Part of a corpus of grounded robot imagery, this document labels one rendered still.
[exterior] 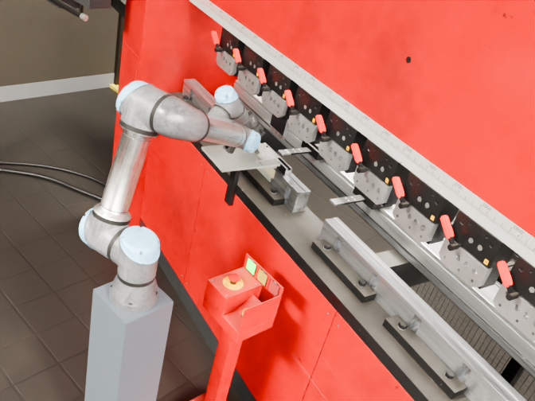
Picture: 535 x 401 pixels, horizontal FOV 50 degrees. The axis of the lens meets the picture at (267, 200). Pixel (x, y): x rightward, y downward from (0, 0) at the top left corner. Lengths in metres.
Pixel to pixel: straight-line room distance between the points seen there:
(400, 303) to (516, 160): 0.61
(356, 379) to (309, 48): 1.12
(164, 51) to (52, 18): 1.91
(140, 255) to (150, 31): 1.42
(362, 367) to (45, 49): 3.61
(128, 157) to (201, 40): 1.38
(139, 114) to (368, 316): 0.93
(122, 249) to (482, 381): 1.07
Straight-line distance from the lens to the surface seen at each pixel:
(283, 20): 2.21
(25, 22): 4.63
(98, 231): 1.79
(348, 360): 1.94
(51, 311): 2.93
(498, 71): 1.54
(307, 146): 2.46
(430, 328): 1.81
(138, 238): 1.73
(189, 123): 1.62
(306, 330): 2.08
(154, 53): 2.91
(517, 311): 1.59
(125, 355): 1.90
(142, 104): 1.65
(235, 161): 2.22
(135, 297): 1.80
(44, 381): 2.66
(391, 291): 1.88
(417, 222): 1.75
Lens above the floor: 2.06
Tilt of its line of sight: 31 degrees down
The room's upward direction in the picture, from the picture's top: 15 degrees clockwise
